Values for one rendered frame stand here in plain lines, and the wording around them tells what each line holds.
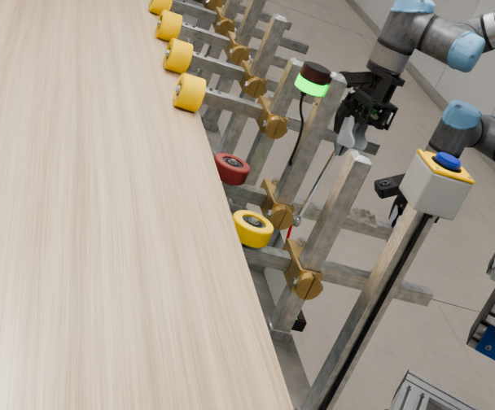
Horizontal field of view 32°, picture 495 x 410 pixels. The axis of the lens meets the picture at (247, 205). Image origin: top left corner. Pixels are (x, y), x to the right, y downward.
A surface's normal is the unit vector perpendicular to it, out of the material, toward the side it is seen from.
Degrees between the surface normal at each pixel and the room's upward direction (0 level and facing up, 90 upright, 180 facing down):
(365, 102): 90
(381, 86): 90
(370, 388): 0
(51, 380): 0
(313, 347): 0
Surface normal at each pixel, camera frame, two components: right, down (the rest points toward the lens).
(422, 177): -0.91, -0.25
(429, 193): 0.17, 0.48
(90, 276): 0.36, -0.84
